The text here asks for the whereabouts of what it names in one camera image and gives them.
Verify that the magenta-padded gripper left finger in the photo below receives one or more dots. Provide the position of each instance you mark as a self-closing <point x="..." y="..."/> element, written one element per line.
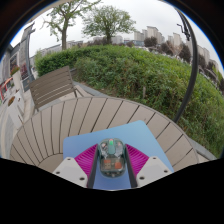
<point x="85" y="160"/>

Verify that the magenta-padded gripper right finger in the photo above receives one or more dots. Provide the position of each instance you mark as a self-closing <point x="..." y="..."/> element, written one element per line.
<point x="136" y="160"/>

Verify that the transparent green computer mouse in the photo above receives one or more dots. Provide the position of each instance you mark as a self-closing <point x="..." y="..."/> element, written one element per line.
<point x="111" y="160"/>

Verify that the blue mouse pad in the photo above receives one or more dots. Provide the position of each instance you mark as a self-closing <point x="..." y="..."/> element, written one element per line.
<point x="133" y="133"/>

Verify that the slatted brown patio chair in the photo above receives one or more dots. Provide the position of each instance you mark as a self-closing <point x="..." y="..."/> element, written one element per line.
<point x="51" y="86"/>

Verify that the green hedge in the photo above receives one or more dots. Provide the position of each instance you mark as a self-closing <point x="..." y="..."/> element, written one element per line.
<point x="140" y="73"/>

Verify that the white planter with flowers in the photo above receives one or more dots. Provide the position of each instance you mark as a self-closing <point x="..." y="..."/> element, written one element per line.
<point x="12" y="105"/>
<point x="17" y="81"/>

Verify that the curved black parasol pole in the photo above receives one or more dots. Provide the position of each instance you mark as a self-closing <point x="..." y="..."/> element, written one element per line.
<point x="193" y="66"/>

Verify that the grey storefront building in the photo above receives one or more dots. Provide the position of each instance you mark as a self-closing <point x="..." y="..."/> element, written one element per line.
<point x="10" y="63"/>

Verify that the tall grey sign pillar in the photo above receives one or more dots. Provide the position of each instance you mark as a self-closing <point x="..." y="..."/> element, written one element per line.
<point x="26" y="50"/>

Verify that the distant high-rise buildings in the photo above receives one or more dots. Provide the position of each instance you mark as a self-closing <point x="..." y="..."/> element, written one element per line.
<point x="173" y="40"/>

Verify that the sparse leafy tree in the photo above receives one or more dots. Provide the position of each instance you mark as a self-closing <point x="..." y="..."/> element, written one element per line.
<point x="64" y="30"/>

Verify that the round dense tree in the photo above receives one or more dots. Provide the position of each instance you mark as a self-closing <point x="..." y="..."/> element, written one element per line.
<point x="107" y="23"/>

